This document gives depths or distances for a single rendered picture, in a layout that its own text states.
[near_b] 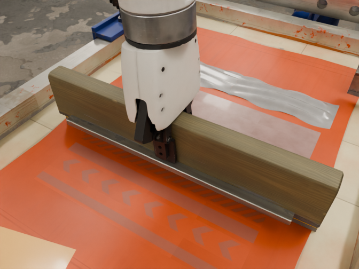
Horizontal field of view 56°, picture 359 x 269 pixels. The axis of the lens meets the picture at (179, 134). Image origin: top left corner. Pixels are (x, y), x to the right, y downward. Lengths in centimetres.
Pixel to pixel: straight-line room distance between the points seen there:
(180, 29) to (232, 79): 33
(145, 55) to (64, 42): 257
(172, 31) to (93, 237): 26
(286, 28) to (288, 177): 49
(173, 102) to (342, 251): 26
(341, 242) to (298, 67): 38
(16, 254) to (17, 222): 5
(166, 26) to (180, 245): 25
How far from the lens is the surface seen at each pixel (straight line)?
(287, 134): 56
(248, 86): 64
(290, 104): 61
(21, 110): 60
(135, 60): 34
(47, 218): 47
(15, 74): 263
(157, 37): 33
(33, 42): 299
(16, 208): 49
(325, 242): 46
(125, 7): 33
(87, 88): 48
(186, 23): 34
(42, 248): 45
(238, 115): 58
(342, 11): 85
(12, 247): 46
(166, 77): 35
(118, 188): 47
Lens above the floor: 133
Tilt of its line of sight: 44 degrees down
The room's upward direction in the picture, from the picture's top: straight up
